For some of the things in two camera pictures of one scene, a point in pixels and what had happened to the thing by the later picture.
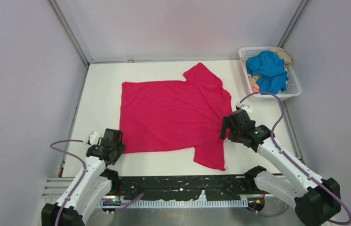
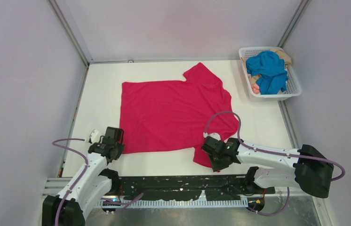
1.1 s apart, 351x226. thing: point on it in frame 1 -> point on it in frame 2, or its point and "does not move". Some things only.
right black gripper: [227, 124] -> [217, 167]
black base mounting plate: [184, 188] does not move
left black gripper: [120, 147] does not move
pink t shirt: [158, 115] does not move
